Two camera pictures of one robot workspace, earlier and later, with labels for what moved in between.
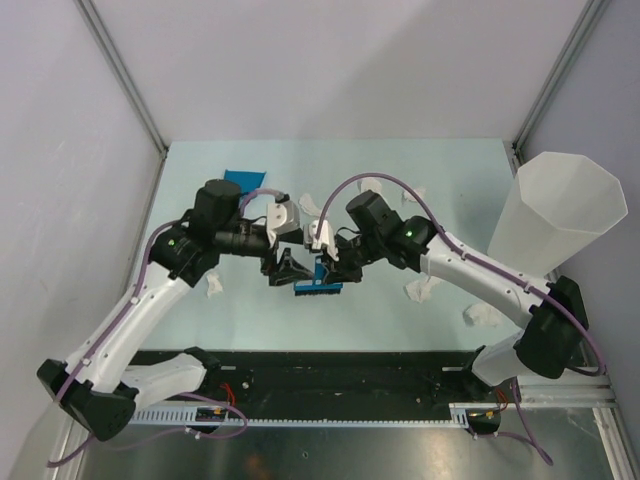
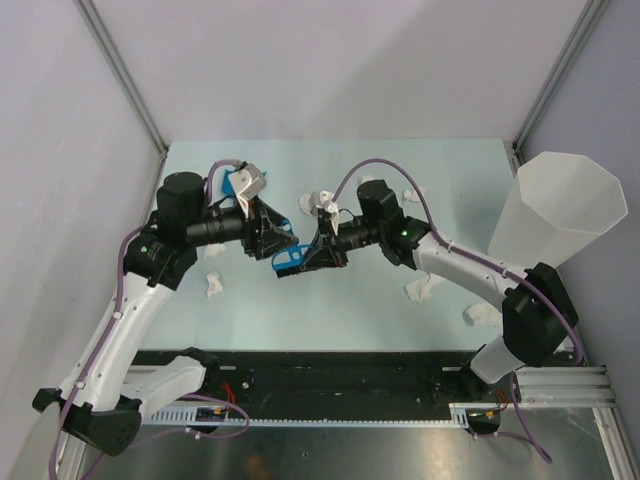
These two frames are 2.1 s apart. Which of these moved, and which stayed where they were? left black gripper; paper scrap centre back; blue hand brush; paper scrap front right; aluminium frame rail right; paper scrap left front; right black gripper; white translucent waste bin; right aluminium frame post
Moved: right black gripper; left black gripper; blue hand brush
Stayed: paper scrap front right; paper scrap left front; paper scrap centre back; white translucent waste bin; right aluminium frame post; aluminium frame rail right
